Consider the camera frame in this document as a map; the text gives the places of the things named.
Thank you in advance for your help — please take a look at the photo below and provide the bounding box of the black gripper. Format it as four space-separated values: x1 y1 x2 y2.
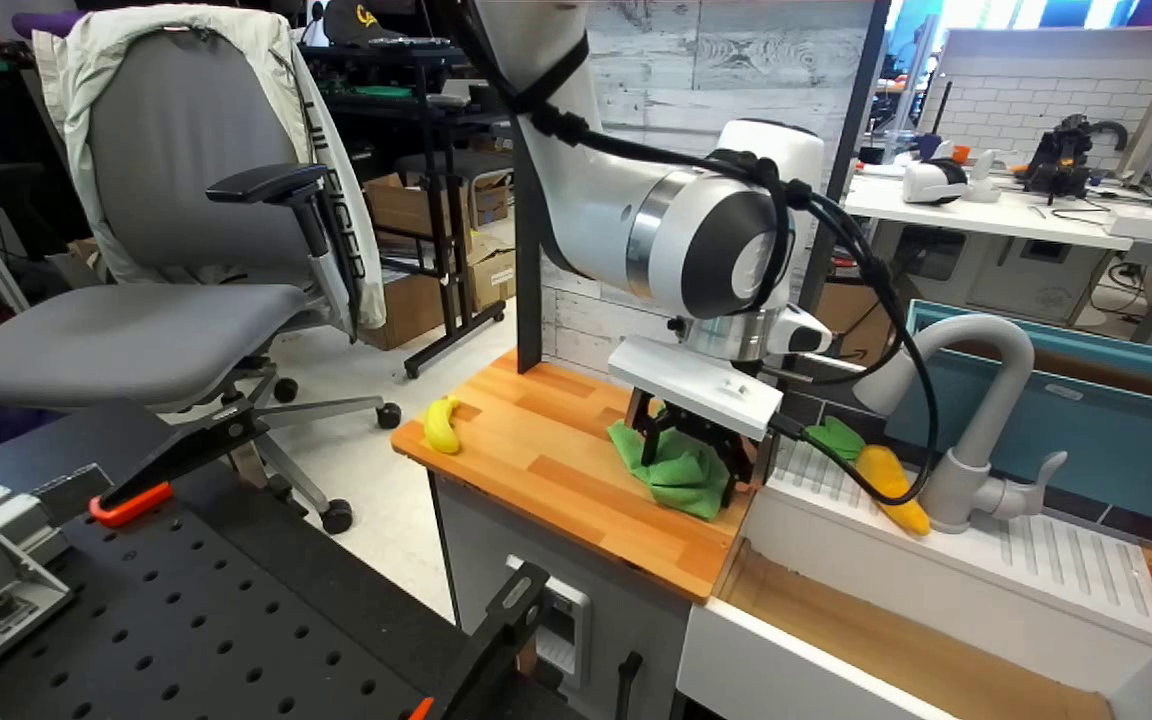
629 396 761 513

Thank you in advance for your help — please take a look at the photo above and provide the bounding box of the green towel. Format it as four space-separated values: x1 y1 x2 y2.
604 420 737 525

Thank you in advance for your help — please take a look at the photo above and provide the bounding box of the wooden kitchen countertop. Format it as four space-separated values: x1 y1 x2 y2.
386 354 756 607

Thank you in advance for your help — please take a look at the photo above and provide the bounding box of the yellow toy corn cob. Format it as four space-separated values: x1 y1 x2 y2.
804 415 936 543

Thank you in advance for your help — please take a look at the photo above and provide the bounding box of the white kitchen cabinet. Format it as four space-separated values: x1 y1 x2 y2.
426 468 701 720

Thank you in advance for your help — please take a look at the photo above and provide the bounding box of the yellow toy banana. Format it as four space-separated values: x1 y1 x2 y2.
421 394 466 460

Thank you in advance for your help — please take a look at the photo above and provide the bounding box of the black table clamp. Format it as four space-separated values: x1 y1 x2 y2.
402 555 563 720

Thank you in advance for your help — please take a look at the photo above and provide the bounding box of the grey toy faucet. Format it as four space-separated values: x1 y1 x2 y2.
853 311 1071 538

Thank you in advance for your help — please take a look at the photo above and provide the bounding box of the white toy sink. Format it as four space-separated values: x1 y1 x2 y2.
672 438 1152 720

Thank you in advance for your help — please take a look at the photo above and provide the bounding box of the cardboard box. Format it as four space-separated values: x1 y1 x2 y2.
354 166 519 354

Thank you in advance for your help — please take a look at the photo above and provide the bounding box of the white desk device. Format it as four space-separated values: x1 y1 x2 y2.
898 154 984 209

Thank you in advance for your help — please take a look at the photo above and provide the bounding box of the black metal rack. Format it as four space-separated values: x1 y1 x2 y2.
298 0 519 384

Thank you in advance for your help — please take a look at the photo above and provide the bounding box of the white brick backdrop panel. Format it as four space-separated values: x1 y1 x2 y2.
539 0 879 394

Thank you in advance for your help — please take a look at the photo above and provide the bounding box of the white desk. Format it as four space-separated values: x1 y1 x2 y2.
838 166 1152 354

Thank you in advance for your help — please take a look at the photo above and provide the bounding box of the beige jacket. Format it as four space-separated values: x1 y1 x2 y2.
28 0 392 337

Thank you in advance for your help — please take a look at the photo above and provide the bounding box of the black desk device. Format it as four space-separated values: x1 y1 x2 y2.
1014 113 1137 205

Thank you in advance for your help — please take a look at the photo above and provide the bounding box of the white board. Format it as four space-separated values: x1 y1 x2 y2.
930 24 1152 175

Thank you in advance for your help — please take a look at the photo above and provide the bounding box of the grey office chair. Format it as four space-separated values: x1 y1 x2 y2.
0 24 407 538

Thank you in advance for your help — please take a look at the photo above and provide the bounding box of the black perforated table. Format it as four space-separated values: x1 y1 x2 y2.
0 405 526 720

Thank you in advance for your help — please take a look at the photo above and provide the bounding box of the black frame post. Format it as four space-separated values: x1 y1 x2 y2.
796 0 894 311
506 113 549 375

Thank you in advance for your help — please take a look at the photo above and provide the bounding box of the orange handled clamp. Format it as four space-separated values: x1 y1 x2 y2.
83 420 268 532

